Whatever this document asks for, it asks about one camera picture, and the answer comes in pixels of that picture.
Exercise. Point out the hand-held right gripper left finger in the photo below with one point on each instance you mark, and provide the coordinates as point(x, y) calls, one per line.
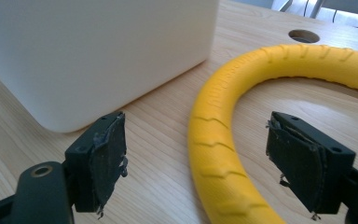
point(101, 165)

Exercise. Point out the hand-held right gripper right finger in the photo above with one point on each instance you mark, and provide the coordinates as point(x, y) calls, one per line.
point(307, 165)

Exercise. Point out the white plastic bin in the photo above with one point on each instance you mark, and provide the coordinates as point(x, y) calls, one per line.
point(84, 53)

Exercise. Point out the metal stand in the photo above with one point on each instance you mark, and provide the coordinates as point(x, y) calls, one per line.
point(316, 7)

